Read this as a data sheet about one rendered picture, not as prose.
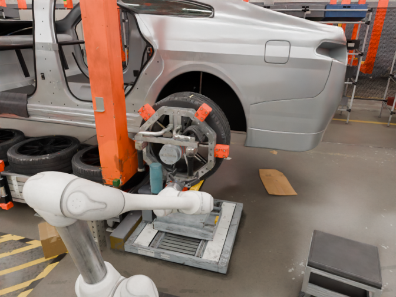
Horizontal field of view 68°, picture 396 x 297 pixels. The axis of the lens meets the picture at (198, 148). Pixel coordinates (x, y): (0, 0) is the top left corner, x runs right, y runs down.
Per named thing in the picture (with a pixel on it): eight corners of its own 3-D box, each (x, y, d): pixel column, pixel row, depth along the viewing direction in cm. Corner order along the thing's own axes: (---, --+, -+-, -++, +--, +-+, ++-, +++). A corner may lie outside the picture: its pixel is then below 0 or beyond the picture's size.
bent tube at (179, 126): (202, 132, 194) (203, 117, 190) (194, 142, 177) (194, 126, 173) (177, 129, 199) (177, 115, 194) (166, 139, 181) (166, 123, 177)
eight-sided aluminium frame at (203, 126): (214, 183, 213) (217, 110, 192) (213, 187, 207) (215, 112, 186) (146, 172, 226) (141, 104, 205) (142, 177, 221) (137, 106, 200)
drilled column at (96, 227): (107, 246, 234) (101, 201, 218) (100, 255, 225) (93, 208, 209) (96, 244, 236) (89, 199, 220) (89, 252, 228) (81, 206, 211)
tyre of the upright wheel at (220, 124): (249, 131, 218) (181, 72, 215) (244, 142, 197) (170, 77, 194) (197, 185, 248) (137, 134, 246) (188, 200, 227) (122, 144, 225)
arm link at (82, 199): (129, 186, 100) (96, 179, 105) (96, 184, 83) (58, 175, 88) (120, 225, 99) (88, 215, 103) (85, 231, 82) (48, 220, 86)
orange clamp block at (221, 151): (216, 152, 205) (228, 154, 202) (213, 157, 198) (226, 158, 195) (216, 143, 202) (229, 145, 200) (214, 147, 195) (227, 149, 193)
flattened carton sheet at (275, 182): (281, 171, 358) (281, 169, 357) (297, 195, 307) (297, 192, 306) (256, 171, 356) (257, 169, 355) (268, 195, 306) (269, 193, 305)
